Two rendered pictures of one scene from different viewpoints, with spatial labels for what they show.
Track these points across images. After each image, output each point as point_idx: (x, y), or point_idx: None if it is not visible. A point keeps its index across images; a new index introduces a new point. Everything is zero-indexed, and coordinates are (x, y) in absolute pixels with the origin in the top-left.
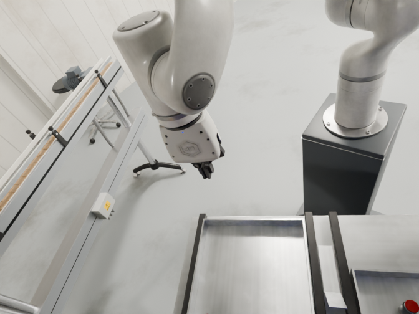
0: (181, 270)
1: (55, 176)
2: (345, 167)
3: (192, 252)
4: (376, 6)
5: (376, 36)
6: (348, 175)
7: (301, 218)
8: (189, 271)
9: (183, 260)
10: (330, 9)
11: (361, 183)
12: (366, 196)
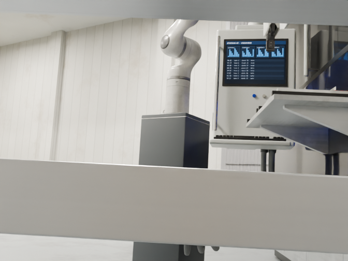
0: (316, 96)
1: (234, 20)
2: (200, 139)
3: (302, 91)
4: (193, 43)
5: (194, 57)
6: (201, 147)
7: (265, 102)
8: (315, 92)
9: (308, 95)
10: (179, 40)
11: (205, 152)
12: (207, 165)
